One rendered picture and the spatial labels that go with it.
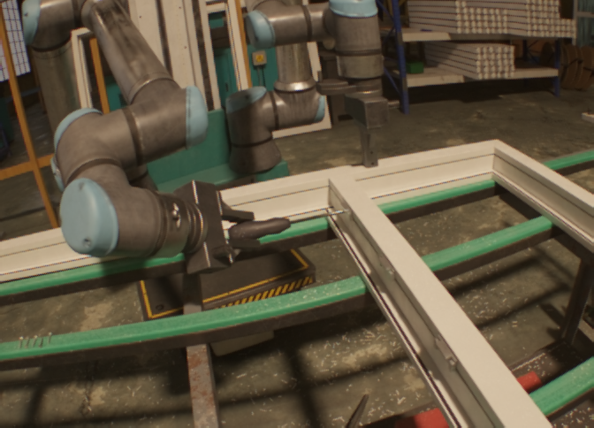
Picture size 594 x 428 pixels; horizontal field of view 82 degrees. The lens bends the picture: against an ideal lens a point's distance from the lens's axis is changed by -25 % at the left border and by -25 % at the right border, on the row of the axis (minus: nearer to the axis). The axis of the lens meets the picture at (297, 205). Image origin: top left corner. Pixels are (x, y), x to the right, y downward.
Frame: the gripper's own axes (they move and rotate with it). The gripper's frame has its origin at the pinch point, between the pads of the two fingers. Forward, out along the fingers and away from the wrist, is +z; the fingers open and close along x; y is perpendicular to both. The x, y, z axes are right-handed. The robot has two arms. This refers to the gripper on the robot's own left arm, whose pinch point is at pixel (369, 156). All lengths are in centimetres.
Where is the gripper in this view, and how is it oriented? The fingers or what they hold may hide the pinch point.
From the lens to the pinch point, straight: 90.9
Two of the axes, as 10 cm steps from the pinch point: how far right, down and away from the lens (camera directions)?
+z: 1.2, 8.9, 4.4
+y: 9.7, -2.0, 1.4
